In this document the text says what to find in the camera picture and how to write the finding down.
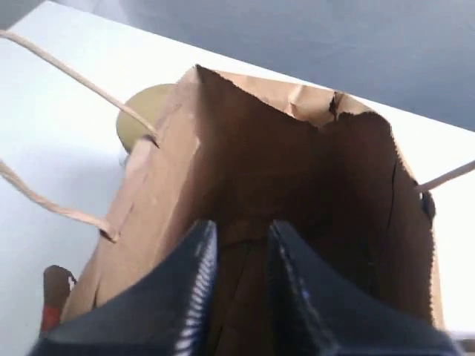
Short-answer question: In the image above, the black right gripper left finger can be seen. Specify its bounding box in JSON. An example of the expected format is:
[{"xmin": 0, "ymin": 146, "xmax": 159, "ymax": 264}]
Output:
[{"xmin": 30, "ymin": 220, "xmax": 217, "ymax": 355}]

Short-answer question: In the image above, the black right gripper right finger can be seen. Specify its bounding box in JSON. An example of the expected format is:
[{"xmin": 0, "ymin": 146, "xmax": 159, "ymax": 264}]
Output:
[{"xmin": 267, "ymin": 221, "xmax": 460, "ymax": 355}]

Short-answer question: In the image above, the brown paper bag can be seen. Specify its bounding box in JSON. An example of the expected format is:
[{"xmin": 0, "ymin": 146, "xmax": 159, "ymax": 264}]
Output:
[{"xmin": 0, "ymin": 29, "xmax": 475, "ymax": 356}]

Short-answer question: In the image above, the brown pouch with orange label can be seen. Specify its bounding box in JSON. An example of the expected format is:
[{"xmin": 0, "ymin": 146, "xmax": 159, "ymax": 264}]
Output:
[{"xmin": 40, "ymin": 265, "xmax": 77, "ymax": 333}]

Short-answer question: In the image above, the almond jar with yellow lid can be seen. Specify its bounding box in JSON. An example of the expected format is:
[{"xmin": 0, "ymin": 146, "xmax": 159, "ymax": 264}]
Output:
[{"xmin": 116, "ymin": 83, "xmax": 174, "ymax": 154}]

